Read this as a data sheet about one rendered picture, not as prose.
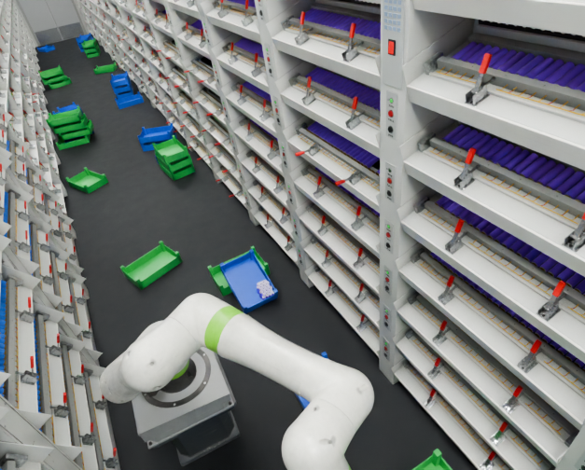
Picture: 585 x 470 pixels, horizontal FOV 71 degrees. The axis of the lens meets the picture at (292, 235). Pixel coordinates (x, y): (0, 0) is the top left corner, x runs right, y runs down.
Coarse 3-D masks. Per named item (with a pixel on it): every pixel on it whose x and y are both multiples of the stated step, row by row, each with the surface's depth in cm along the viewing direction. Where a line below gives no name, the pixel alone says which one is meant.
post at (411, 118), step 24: (408, 0) 85; (408, 24) 88; (432, 24) 91; (456, 24) 94; (408, 48) 91; (384, 96) 104; (408, 96) 98; (384, 120) 108; (408, 120) 102; (432, 120) 106; (384, 144) 112; (384, 168) 117; (384, 192) 122; (408, 192) 116; (384, 216) 127; (408, 240) 128; (384, 264) 140; (408, 288) 142; (384, 336) 164; (384, 360) 174
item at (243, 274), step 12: (252, 252) 231; (228, 264) 230; (240, 264) 235; (252, 264) 235; (228, 276) 230; (240, 276) 230; (252, 276) 231; (264, 276) 231; (240, 288) 226; (252, 288) 226; (240, 300) 222; (252, 300) 222; (264, 300) 218
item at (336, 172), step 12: (300, 120) 169; (312, 120) 172; (288, 132) 169; (288, 144) 172; (300, 144) 166; (312, 144) 163; (312, 156) 158; (324, 156) 155; (324, 168) 152; (336, 168) 147; (348, 168) 145; (372, 168) 140; (336, 180) 149; (360, 180) 138; (360, 192) 135; (372, 192) 133; (372, 204) 132
